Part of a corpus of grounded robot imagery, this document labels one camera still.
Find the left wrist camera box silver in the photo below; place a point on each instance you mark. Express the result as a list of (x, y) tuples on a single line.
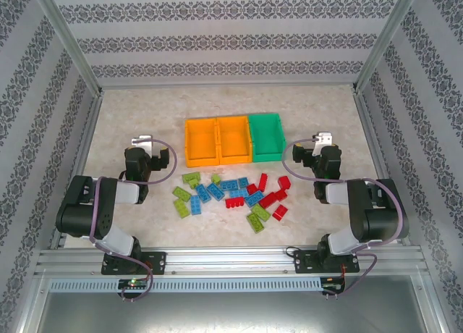
[(142, 140)]

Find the red lego brick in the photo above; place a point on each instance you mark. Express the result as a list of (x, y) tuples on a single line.
[(235, 203), (284, 182), (281, 195), (263, 182), (251, 188), (280, 212), (268, 200)]

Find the grey metal panel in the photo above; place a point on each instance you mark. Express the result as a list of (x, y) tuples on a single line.
[(231, 313)]

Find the wrist camera box silver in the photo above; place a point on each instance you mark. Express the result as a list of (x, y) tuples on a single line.
[(142, 140), (324, 137)]

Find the right wrist camera box silver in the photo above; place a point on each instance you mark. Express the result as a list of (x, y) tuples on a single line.
[(324, 137)]

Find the aluminium frame post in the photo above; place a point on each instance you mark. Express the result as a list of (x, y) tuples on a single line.
[(68, 40), (387, 40)]

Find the small lime green lego brick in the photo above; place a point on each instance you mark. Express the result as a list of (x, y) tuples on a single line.
[(194, 183), (216, 179)]

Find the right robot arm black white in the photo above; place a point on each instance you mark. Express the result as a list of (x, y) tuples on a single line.
[(376, 217)]

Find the orange plastic bin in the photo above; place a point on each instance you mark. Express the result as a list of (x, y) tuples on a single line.
[(200, 144), (234, 141)]

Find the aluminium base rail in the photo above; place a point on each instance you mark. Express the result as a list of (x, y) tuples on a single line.
[(231, 260)]

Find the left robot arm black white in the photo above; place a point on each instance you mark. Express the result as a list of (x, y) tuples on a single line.
[(83, 210)]

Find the small blue lego brick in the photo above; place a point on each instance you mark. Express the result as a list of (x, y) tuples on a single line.
[(243, 182)]

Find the small green circuit board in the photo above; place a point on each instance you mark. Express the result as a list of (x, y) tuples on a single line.
[(133, 283), (332, 288)]

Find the green plastic bin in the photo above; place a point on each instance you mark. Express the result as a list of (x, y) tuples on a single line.
[(266, 139)]

